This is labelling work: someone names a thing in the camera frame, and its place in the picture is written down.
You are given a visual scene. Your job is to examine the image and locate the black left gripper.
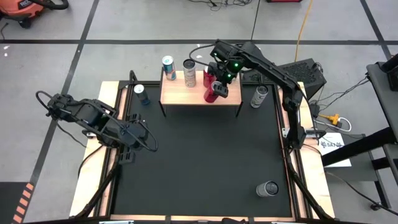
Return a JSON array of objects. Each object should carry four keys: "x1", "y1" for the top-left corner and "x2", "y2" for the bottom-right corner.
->
[{"x1": 119, "y1": 112, "x2": 149, "y2": 166}]

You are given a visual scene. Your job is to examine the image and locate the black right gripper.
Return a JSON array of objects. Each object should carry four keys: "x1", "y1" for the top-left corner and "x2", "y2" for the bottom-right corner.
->
[{"x1": 207, "y1": 61, "x2": 241, "y2": 100}]

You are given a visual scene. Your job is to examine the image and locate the red Coca-Cola can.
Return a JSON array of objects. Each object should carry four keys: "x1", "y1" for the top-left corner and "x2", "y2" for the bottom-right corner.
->
[
  {"x1": 203, "y1": 82, "x2": 220, "y2": 104},
  {"x1": 202, "y1": 66, "x2": 217, "y2": 89}
]

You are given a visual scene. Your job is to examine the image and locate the white slim Celsius can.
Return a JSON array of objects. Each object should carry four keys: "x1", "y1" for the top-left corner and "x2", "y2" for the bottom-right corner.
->
[
  {"x1": 182, "y1": 58, "x2": 198, "y2": 89},
  {"x1": 255, "y1": 180, "x2": 280, "y2": 198}
]

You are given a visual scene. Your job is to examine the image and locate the teal white slim can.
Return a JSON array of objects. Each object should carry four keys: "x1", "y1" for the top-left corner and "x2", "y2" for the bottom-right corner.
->
[{"x1": 161, "y1": 55, "x2": 177, "y2": 82}]

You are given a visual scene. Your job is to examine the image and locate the wooden shelf black legs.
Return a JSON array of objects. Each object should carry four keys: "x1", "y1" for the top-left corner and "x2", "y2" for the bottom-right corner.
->
[{"x1": 158, "y1": 67, "x2": 244, "y2": 118}]

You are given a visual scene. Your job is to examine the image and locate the white yellow Celsius can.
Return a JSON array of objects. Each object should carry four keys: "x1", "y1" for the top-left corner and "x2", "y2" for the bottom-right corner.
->
[{"x1": 250, "y1": 84, "x2": 269, "y2": 110}]

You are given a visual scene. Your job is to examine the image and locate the dark blue slim can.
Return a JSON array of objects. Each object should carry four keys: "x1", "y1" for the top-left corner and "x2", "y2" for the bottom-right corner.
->
[{"x1": 133, "y1": 83, "x2": 151, "y2": 106}]

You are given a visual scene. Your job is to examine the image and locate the black table mat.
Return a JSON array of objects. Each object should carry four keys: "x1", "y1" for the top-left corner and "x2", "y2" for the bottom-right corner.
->
[{"x1": 111, "y1": 83, "x2": 294, "y2": 218}]

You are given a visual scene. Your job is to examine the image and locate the black power adapter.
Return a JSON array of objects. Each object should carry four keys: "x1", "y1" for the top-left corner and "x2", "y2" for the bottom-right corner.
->
[{"x1": 309, "y1": 102, "x2": 322, "y2": 118}]

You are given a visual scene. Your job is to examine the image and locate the yellow power splitter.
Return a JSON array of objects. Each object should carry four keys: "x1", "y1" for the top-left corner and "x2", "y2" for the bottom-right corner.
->
[{"x1": 318, "y1": 113, "x2": 342, "y2": 126}]

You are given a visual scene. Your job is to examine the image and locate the black mat orange stripes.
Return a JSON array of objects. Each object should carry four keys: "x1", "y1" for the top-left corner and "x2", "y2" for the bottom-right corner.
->
[{"x1": 0, "y1": 182, "x2": 35, "y2": 224}]

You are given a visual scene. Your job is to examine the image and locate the white printed paper sheet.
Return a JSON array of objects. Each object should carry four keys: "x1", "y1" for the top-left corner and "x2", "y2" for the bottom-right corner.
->
[{"x1": 317, "y1": 132, "x2": 353, "y2": 168}]

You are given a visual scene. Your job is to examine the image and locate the black metal stand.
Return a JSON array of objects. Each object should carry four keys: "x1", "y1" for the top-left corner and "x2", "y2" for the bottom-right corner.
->
[{"x1": 321, "y1": 126, "x2": 398, "y2": 207}]

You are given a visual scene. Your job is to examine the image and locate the orange shop vacuum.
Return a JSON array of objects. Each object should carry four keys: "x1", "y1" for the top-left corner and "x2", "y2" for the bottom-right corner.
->
[{"x1": 0, "y1": 0, "x2": 46, "y2": 29}]

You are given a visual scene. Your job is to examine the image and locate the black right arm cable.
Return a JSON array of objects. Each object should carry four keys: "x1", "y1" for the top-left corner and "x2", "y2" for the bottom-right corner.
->
[{"x1": 188, "y1": 43, "x2": 219, "y2": 68}]

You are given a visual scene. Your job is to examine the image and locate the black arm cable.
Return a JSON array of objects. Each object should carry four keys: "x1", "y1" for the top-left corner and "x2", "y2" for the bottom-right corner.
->
[
  {"x1": 55, "y1": 121, "x2": 108, "y2": 180},
  {"x1": 188, "y1": 43, "x2": 219, "y2": 68}
]

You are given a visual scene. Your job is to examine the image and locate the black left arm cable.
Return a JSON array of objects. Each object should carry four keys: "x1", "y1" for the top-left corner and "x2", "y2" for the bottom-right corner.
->
[{"x1": 55, "y1": 121, "x2": 108, "y2": 180}]

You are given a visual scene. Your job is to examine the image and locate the black coiled floor cable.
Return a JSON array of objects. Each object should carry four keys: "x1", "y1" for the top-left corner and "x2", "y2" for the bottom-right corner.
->
[{"x1": 239, "y1": 0, "x2": 262, "y2": 74}]

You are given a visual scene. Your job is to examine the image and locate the black aluminium table frame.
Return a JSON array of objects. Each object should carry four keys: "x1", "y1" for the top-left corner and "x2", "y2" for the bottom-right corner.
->
[{"x1": 70, "y1": 70, "x2": 336, "y2": 224}]

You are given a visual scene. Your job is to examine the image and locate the tangled black floor cables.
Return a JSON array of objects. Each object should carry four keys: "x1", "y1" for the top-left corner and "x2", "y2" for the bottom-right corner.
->
[{"x1": 186, "y1": 0, "x2": 253, "y2": 12}]

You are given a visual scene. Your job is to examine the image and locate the yellow floor cable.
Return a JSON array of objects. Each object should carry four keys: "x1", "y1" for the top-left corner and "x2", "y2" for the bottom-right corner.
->
[{"x1": 294, "y1": 0, "x2": 313, "y2": 63}]

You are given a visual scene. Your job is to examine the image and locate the black computer cables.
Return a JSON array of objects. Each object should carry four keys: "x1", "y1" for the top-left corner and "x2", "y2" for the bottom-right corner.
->
[{"x1": 307, "y1": 62, "x2": 371, "y2": 107}]

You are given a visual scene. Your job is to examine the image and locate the white cable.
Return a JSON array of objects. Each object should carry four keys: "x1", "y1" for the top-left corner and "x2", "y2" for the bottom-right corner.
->
[{"x1": 328, "y1": 116, "x2": 353, "y2": 133}]

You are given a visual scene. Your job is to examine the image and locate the black vacuum hose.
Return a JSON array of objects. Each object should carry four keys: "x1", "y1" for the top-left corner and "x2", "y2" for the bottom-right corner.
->
[{"x1": 29, "y1": 0, "x2": 70, "y2": 11}]

